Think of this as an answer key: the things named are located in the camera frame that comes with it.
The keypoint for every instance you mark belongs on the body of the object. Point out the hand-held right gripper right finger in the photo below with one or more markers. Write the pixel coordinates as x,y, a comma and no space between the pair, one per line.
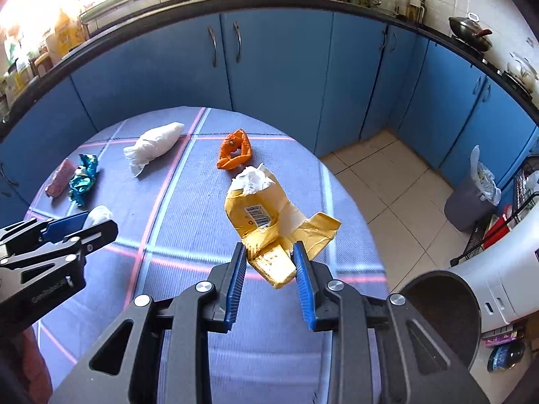
303,286

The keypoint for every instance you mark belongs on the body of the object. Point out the black kitchen countertop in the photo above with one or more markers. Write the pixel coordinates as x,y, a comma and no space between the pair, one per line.
168,6

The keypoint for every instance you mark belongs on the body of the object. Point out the orange crumpled wrapper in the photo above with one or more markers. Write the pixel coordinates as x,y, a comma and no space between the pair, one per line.
238,158

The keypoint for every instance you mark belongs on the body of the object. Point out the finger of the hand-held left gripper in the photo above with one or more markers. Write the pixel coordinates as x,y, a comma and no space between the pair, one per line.
63,224
99,231

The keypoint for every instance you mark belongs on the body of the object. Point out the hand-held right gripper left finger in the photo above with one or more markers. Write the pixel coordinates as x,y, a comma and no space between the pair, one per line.
236,286

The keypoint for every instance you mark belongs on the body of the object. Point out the white appliance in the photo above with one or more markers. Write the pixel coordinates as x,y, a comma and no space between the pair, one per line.
505,277

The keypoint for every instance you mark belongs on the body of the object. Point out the yellow detergent bottle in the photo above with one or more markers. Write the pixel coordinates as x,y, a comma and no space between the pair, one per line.
65,30

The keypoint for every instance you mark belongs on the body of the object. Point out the purple flat box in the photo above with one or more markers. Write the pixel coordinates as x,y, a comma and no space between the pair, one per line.
505,337

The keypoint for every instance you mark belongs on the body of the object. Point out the black round bin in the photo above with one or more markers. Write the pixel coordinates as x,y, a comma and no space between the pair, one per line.
442,307

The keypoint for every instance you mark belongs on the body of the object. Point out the yellow paper package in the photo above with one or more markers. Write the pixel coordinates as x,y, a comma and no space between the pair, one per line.
261,219

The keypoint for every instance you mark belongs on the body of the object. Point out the white plastic lid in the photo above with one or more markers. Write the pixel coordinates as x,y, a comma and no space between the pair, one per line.
97,213

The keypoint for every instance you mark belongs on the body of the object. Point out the black wok with lid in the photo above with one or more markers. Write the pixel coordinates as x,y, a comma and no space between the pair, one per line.
469,30

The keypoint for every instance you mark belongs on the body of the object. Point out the blue round container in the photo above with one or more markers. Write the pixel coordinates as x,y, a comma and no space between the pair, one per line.
505,356

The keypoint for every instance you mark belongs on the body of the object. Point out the grey bin with white liner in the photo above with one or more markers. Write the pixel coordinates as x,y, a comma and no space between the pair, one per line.
467,202

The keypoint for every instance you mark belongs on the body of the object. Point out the white crumpled plastic bag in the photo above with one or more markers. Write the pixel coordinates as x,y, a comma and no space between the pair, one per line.
153,143

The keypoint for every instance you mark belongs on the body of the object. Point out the pink crumpled wrapper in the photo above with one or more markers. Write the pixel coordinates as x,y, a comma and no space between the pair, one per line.
59,179

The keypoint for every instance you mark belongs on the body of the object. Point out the teal crumpled foil wrapper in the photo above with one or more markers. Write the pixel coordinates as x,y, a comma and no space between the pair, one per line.
84,179

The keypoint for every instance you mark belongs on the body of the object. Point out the blue kitchen cabinets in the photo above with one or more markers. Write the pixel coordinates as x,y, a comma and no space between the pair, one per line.
294,75

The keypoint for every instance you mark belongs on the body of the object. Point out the white ceramic pot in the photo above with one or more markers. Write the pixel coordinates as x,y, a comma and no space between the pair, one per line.
522,72

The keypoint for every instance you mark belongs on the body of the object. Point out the person's left hand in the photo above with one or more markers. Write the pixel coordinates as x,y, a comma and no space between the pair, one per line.
38,366

